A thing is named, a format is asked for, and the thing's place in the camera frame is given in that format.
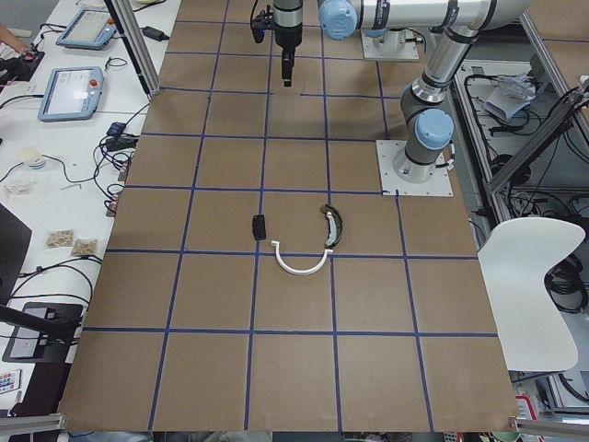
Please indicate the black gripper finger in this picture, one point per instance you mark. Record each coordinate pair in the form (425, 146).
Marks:
(287, 64)

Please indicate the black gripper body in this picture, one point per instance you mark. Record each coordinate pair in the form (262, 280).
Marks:
(287, 39)

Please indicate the black power adapter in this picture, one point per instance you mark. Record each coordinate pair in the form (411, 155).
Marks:
(154, 34)

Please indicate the small black plastic part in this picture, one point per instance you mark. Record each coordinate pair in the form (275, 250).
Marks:
(259, 227)

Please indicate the olive green brake shoe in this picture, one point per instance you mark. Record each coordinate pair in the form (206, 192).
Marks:
(335, 225)

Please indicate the far blue teach pendant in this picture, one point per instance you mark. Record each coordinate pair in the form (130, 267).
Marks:
(90, 29)

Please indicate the blue teach pendant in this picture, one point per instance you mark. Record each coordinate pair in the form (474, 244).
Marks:
(71, 94)
(90, 29)

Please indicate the near blue teach pendant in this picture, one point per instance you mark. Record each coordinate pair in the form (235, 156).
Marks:
(71, 94)

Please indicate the white paper cup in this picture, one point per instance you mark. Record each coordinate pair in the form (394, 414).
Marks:
(32, 157)

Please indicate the bag of small parts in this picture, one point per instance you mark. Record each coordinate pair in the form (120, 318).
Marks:
(60, 239)

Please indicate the white plastic chair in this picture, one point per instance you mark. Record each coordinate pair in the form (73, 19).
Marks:
(514, 261)

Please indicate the black monitor stand base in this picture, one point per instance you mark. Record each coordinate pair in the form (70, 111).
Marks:
(43, 332)

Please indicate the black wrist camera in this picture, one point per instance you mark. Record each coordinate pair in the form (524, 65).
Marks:
(261, 23)

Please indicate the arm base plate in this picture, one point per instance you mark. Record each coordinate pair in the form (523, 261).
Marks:
(390, 46)
(401, 177)

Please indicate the aluminium frame post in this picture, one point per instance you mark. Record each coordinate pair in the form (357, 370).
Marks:
(133, 40)

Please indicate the white curved plastic bracket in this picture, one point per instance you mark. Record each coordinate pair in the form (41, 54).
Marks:
(300, 266)

